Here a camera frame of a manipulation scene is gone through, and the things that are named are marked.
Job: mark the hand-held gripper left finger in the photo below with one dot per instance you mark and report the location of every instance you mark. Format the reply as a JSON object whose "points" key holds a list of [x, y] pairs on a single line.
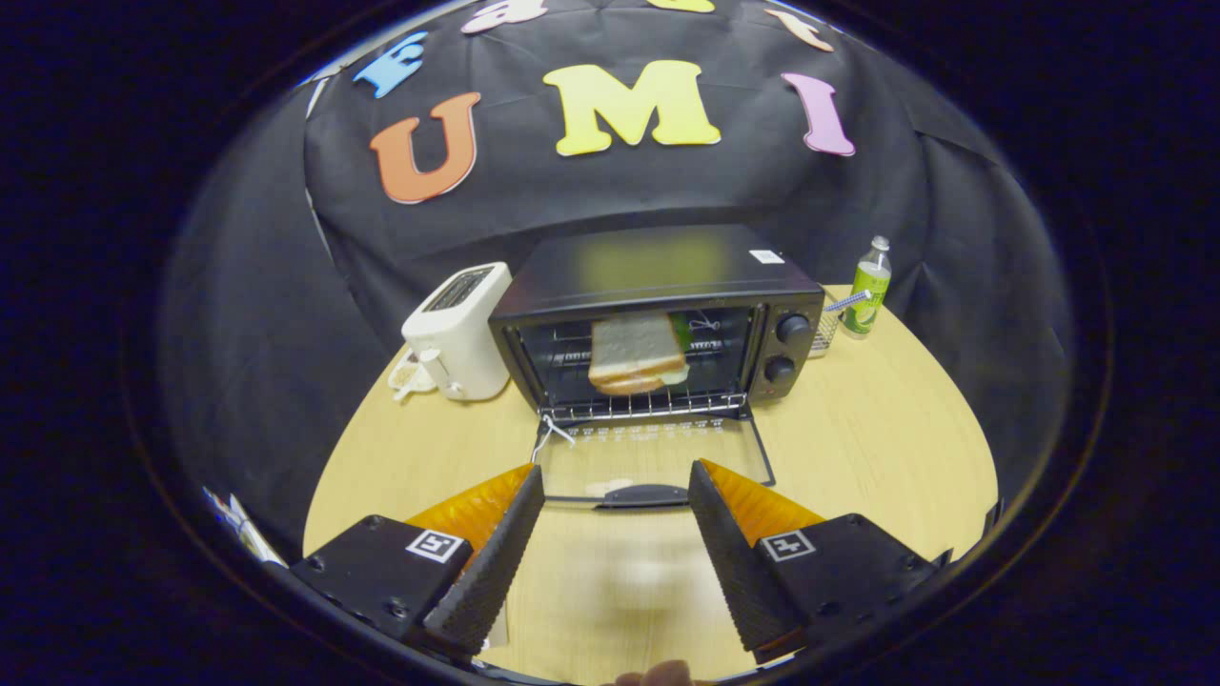
{"points": [[491, 572]]}

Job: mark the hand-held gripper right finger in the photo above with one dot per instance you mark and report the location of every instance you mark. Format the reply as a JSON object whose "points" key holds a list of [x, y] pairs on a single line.
{"points": [[739, 572]]}

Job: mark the toast sandwich with lettuce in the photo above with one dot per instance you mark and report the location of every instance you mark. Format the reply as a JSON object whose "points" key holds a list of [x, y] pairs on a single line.
{"points": [[634, 353]]}

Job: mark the black toaster oven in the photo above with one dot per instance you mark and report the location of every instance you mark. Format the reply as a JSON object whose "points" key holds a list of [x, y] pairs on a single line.
{"points": [[658, 276]]}

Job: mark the white pop-up toaster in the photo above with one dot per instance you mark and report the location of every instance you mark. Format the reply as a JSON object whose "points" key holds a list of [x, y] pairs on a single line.
{"points": [[457, 333]]}

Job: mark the small white dish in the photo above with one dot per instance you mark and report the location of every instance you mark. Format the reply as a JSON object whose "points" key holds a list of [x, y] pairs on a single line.
{"points": [[408, 378]]}

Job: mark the blue striped straw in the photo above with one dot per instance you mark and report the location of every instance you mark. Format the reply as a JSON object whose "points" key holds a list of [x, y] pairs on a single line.
{"points": [[846, 301]]}

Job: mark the green label plastic bottle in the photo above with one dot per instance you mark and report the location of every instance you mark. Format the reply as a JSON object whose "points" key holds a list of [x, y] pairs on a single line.
{"points": [[865, 291]]}

